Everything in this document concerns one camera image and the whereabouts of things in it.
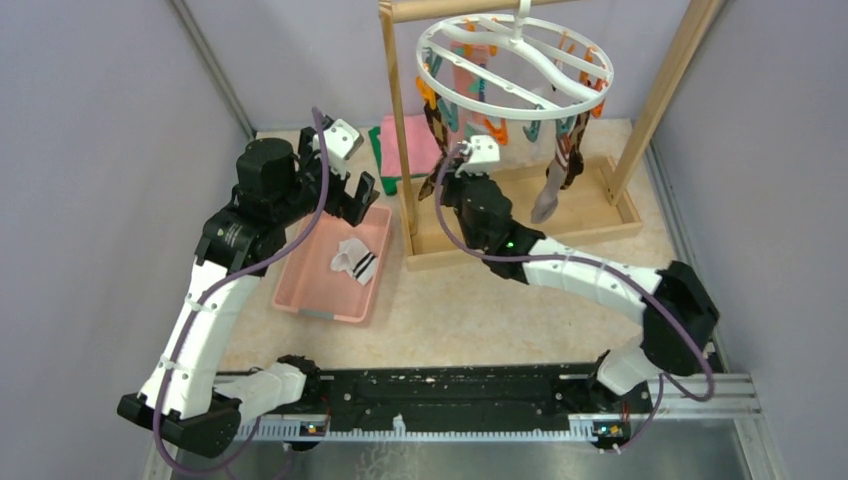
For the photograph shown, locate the wooden hanger rack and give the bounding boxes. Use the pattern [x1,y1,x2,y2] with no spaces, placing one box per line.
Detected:
[377,0,727,273]

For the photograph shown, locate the brown argyle sock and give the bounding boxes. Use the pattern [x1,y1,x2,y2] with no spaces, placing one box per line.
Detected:
[560,111,591,190]
[417,103,453,202]

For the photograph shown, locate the pink patterned sock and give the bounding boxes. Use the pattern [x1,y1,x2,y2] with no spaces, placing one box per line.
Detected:
[450,41,491,137]

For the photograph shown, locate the pink plastic basket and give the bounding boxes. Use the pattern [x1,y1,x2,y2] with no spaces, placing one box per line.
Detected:
[271,204,392,324]

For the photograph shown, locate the pink folded cloth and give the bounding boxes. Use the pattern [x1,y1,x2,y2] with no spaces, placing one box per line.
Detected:
[380,114,435,176]

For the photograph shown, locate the teal clip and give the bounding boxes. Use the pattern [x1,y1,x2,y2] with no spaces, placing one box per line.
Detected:
[522,119,543,144]

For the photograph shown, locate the white round clip hanger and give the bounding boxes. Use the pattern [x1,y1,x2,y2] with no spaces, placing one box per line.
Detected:
[415,1,615,121]

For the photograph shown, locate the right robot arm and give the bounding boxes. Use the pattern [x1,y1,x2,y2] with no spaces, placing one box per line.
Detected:
[435,170,720,412]

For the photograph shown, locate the green folded cloth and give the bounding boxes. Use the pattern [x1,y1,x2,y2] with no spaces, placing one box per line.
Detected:
[368,126,402,196]

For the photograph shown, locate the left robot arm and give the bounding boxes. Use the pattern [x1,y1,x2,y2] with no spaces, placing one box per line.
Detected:
[117,118,378,458]

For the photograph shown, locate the white sock black stripes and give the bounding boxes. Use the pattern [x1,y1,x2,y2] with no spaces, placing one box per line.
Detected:
[330,238,378,285]

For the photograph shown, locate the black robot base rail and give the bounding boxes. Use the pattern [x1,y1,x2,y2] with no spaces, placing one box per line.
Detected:
[273,363,652,437]

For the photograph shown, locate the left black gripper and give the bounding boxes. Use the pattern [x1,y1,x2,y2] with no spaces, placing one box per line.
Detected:
[273,127,378,227]

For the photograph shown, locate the orange clip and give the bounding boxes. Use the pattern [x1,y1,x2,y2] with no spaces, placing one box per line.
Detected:
[484,118,509,146]

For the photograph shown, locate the grey sock red stripes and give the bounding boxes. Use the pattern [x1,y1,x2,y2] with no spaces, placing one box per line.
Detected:
[531,133,571,224]

